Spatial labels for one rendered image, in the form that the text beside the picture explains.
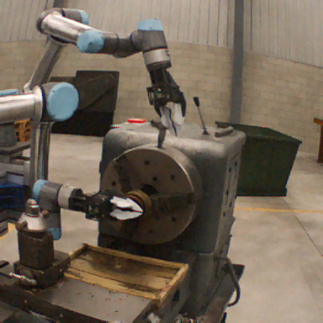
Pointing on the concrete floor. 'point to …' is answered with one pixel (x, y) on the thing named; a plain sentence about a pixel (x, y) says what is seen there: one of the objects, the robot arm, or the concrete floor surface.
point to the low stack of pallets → (23, 129)
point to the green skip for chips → (264, 160)
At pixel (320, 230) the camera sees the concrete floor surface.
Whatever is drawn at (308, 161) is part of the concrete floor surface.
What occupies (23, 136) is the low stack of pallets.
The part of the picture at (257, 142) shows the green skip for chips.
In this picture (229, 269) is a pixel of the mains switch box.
